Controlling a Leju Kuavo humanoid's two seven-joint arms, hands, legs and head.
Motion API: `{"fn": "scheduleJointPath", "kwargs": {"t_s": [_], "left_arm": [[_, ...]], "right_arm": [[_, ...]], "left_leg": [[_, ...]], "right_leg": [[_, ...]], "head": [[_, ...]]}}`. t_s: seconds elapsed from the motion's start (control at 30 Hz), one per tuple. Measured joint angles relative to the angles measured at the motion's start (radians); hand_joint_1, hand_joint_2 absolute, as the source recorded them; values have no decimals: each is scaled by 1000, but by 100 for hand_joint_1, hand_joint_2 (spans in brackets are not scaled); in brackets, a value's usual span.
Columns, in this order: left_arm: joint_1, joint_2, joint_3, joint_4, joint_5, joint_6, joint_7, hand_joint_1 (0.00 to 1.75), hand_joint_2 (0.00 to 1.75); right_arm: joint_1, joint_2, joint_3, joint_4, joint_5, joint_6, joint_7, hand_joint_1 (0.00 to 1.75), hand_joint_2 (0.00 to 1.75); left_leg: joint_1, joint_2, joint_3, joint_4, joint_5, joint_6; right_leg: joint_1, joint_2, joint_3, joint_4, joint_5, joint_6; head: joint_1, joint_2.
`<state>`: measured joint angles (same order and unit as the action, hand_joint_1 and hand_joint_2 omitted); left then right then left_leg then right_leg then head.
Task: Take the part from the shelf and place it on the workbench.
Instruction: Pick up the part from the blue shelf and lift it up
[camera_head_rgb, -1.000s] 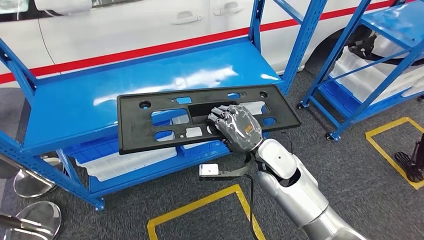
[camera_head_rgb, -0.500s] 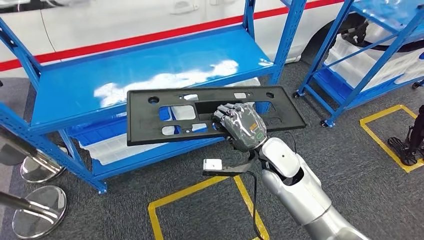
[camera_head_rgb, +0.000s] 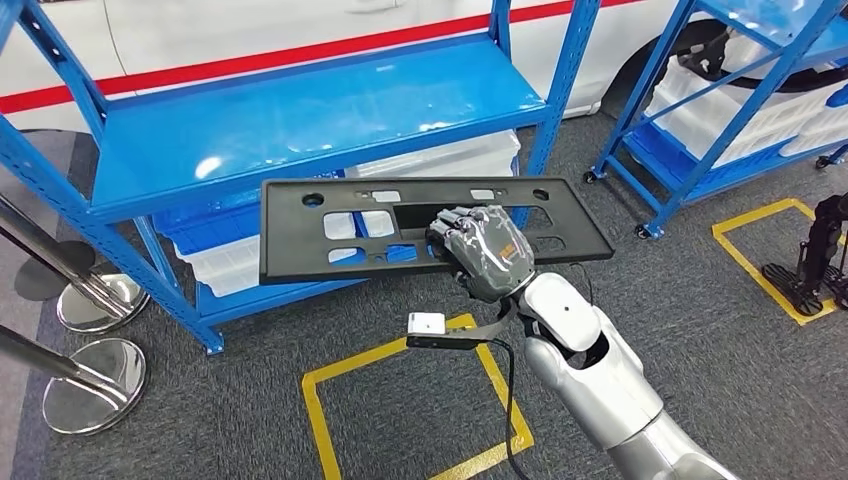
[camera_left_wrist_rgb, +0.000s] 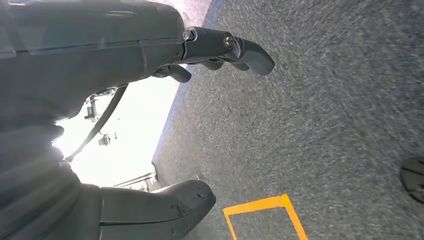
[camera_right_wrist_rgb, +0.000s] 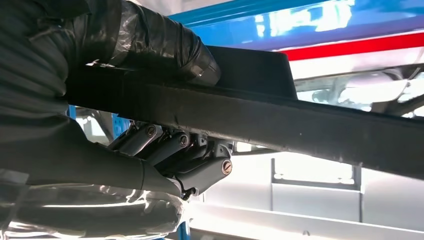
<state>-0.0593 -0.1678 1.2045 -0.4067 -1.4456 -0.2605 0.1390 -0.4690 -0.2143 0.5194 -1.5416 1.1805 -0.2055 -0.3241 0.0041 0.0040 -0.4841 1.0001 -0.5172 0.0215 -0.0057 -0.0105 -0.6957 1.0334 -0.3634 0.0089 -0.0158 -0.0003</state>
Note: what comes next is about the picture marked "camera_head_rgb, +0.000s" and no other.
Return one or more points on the black plastic plate frame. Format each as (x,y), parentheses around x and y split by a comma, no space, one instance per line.
(291,238)

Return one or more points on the blue wheeled shelf rack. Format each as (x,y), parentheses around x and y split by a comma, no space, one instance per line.
(646,149)

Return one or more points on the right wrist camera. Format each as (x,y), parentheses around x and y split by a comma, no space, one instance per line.
(427,324)

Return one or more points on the chrome stanchion post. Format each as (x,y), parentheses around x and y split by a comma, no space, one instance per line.
(106,305)
(99,391)

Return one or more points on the black car part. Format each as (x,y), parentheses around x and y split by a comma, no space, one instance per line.
(705,56)

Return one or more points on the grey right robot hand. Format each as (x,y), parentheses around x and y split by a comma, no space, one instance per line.
(487,255)

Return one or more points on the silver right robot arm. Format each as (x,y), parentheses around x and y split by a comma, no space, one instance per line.
(596,384)

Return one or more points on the white car with red stripe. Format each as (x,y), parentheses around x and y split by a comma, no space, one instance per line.
(199,33)

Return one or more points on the black humanoid robot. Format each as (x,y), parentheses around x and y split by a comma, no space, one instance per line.
(818,245)

